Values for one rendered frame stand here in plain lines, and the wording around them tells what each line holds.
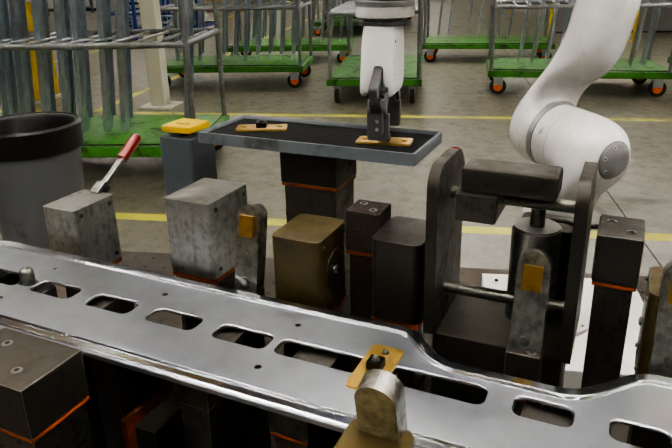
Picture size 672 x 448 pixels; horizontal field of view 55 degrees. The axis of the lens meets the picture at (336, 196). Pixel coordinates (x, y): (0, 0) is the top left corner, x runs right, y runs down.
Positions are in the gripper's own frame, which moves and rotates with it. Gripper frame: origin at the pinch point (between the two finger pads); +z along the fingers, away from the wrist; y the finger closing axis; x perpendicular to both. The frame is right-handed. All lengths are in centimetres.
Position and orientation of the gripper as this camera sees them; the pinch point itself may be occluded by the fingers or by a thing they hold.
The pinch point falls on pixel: (384, 126)
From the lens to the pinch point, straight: 97.5
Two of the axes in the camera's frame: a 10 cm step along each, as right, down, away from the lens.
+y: -2.6, 3.4, -9.0
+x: 9.6, 0.7, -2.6
